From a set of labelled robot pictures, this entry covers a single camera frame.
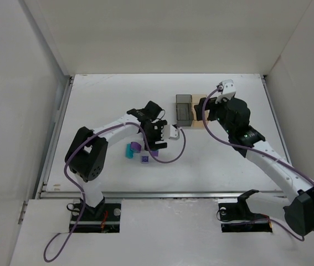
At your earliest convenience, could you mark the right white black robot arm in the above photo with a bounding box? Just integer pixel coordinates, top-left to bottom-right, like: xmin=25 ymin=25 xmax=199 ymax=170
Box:
xmin=194 ymin=97 xmax=314 ymax=237

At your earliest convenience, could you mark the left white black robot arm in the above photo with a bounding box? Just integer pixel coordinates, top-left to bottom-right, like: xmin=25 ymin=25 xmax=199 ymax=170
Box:
xmin=64 ymin=101 xmax=170 ymax=217

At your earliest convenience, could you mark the small purple square lego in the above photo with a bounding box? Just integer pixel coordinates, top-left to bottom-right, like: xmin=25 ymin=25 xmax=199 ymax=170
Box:
xmin=141 ymin=155 xmax=150 ymax=163

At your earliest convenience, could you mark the grey transparent container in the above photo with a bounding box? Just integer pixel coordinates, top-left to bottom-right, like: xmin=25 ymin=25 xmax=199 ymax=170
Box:
xmin=176 ymin=94 xmax=193 ymax=127

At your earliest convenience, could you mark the teal lego with purple arch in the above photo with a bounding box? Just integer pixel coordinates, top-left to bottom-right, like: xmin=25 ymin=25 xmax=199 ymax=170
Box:
xmin=125 ymin=141 xmax=142 ymax=159

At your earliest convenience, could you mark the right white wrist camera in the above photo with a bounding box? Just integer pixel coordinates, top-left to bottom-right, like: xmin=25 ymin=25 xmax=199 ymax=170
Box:
xmin=217 ymin=79 xmax=236 ymax=101

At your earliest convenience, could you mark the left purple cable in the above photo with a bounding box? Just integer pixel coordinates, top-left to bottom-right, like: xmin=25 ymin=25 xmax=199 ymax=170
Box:
xmin=43 ymin=121 xmax=187 ymax=263

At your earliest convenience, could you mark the purple cable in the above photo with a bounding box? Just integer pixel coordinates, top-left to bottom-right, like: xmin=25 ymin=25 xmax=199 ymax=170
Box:
xmin=43 ymin=121 xmax=187 ymax=263
xmin=202 ymin=88 xmax=314 ymax=242

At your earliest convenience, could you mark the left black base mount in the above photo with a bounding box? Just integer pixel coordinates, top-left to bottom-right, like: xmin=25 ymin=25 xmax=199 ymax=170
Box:
xmin=66 ymin=201 xmax=121 ymax=233

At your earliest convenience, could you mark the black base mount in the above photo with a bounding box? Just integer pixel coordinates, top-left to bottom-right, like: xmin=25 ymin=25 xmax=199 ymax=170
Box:
xmin=66 ymin=201 xmax=121 ymax=233
xmin=217 ymin=190 xmax=272 ymax=233

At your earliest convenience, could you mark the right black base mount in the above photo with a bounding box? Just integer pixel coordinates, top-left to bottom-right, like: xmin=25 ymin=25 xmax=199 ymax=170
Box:
xmin=217 ymin=190 xmax=272 ymax=233

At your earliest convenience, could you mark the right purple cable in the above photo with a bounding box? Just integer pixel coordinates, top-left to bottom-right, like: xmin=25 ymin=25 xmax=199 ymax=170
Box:
xmin=202 ymin=88 xmax=314 ymax=242

